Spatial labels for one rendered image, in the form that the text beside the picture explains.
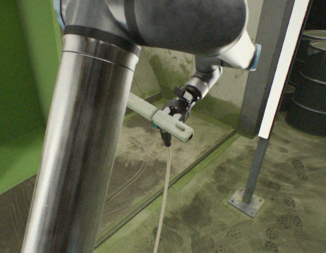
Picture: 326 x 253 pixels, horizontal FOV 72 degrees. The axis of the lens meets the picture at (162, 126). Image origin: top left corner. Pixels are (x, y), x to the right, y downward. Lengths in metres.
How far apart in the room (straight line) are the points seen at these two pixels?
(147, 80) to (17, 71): 1.77
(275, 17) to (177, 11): 1.88
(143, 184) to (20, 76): 1.10
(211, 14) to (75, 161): 0.26
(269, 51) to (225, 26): 1.87
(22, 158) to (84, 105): 1.29
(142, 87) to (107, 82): 2.56
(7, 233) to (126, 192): 0.78
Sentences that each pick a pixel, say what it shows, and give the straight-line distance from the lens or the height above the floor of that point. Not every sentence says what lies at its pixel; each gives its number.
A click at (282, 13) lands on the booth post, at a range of 2.15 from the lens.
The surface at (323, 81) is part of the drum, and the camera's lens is 2.64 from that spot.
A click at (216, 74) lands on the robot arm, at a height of 1.06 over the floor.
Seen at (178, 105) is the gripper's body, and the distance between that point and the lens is 0.86.
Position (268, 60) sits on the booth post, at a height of 0.82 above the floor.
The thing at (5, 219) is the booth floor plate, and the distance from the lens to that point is 1.94.
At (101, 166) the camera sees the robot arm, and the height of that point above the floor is 1.14.
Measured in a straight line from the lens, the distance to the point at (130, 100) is 0.86.
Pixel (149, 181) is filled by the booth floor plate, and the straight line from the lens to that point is 1.85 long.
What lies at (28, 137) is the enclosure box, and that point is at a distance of 1.72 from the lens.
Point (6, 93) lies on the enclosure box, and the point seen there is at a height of 0.85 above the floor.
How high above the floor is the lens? 1.37
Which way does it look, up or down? 32 degrees down
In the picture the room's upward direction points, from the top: straight up
